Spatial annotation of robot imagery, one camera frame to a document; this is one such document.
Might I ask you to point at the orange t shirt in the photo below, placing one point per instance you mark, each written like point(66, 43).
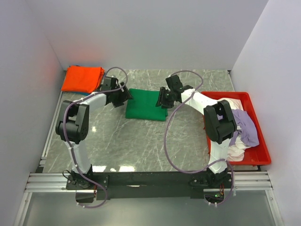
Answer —
point(81, 80)

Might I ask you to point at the black base beam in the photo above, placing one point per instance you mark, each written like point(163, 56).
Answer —
point(119, 185)

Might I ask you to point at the folded blue t shirt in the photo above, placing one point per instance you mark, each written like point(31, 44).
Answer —
point(92, 90)

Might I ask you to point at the green t shirt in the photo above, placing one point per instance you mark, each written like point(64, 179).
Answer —
point(143, 106)

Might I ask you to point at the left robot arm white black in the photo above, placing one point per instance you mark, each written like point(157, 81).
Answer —
point(73, 123)

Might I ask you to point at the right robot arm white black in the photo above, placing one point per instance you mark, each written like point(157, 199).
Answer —
point(220, 124)

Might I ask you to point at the lavender t shirt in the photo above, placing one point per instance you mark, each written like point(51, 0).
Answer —
point(245, 128)

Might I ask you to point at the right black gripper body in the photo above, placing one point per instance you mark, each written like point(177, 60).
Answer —
point(169, 102)

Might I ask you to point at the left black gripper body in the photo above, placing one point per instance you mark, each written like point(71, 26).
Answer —
point(119, 98)

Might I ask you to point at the aluminium frame rail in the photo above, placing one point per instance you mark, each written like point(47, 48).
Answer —
point(56, 183)

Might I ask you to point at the pale pink t shirt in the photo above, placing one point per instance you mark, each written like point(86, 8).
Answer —
point(237, 150)

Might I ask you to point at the red plastic bin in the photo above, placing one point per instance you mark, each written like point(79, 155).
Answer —
point(254, 156)

